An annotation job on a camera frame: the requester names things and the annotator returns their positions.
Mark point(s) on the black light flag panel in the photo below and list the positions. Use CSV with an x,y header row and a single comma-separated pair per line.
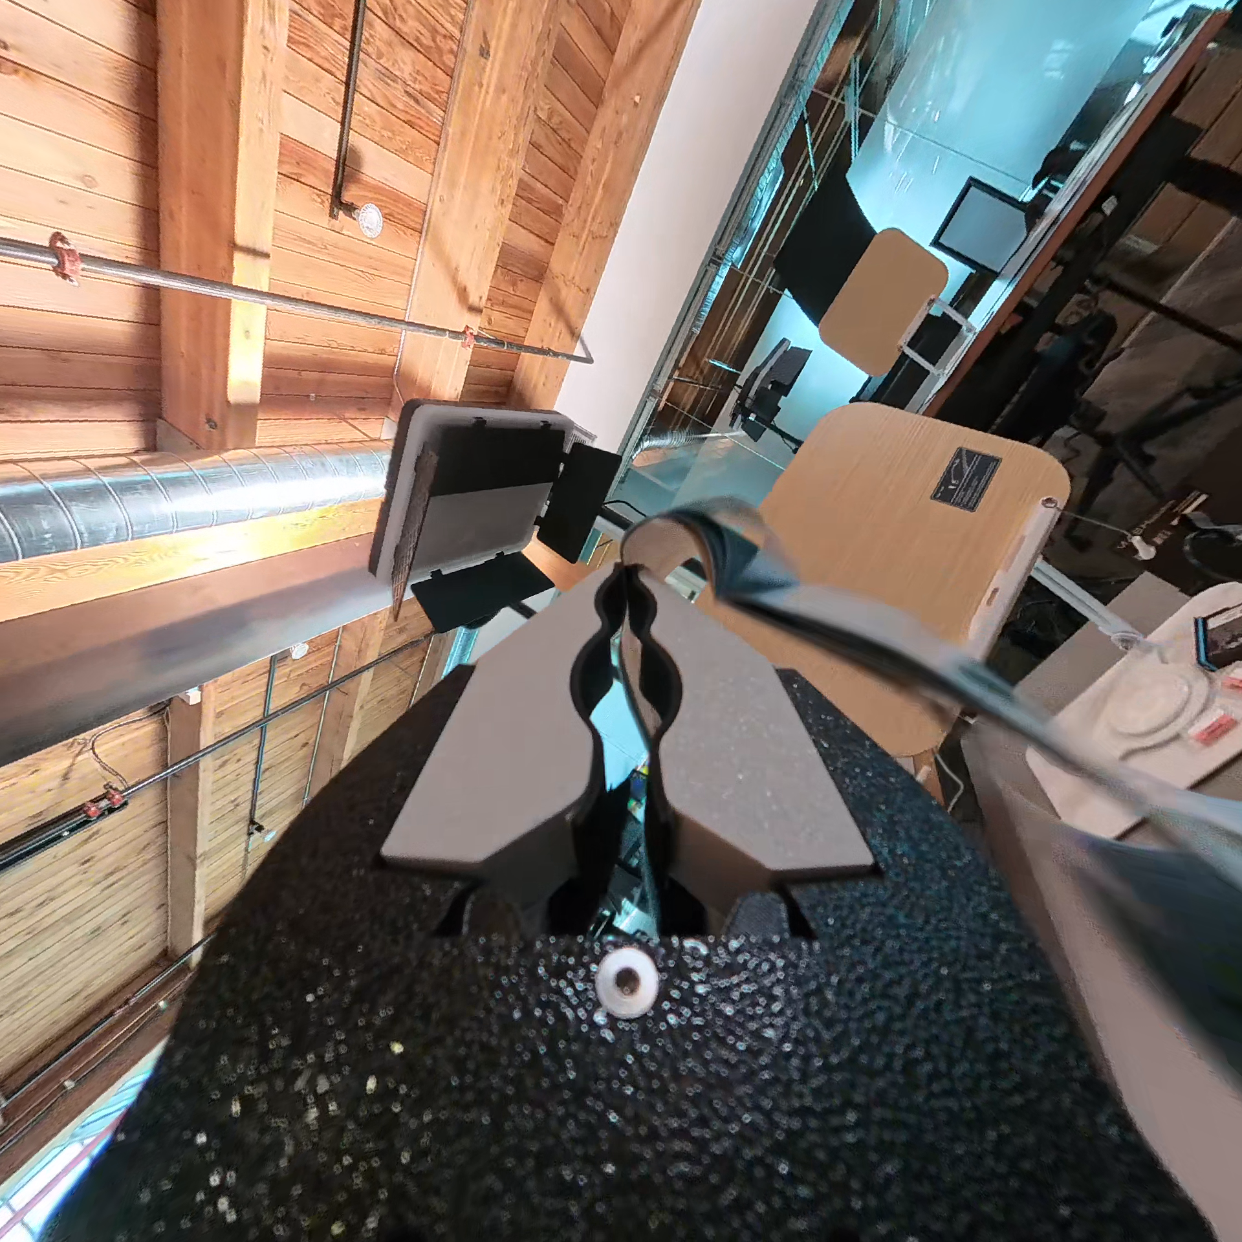
x,y
819,251

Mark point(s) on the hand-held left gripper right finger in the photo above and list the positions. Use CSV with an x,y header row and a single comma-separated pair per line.
x,y
766,776

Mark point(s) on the black monitor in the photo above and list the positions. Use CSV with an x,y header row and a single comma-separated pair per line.
x,y
982,220

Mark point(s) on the black ceiling pipe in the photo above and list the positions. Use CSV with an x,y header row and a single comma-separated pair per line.
x,y
345,125

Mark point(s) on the thin metal sprinkler pipe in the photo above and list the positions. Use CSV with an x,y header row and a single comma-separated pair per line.
x,y
291,303

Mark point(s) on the black studio light panel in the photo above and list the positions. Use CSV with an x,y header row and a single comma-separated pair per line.
x,y
485,504

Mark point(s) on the round sprinkler head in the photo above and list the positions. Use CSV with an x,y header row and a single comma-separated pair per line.
x,y
370,219

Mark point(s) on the clear memory card case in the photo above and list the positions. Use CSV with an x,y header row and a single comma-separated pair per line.
x,y
1212,729

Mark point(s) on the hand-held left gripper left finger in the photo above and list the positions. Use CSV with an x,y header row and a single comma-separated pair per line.
x,y
494,766

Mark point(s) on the black panel on pole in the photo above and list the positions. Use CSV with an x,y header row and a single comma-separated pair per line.
x,y
776,374

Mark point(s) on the black camera battery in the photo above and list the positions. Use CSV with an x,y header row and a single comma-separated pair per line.
x,y
1224,640

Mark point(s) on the grey metal beam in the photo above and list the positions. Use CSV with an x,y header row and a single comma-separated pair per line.
x,y
145,649

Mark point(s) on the light blue instruction booklet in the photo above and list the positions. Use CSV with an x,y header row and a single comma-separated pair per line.
x,y
757,572

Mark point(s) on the silver air duct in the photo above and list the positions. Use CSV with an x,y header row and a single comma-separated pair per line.
x,y
194,499

